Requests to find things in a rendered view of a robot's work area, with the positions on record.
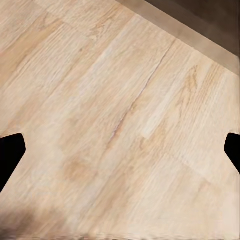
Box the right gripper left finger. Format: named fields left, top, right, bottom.
left=0, top=133, right=26, bottom=193

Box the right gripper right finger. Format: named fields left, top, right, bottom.
left=224, top=132, right=240, bottom=173

